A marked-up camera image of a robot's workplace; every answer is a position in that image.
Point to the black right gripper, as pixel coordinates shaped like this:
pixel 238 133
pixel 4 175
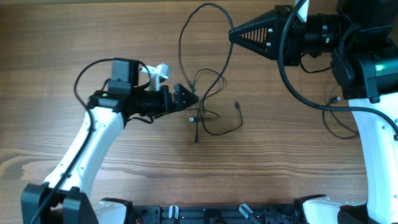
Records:
pixel 272 21

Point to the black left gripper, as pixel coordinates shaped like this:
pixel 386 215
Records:
pixel 165 107

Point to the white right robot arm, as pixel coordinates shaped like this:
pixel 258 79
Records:
pixel 364 64

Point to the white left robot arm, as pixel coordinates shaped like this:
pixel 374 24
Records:
pixel 134 91

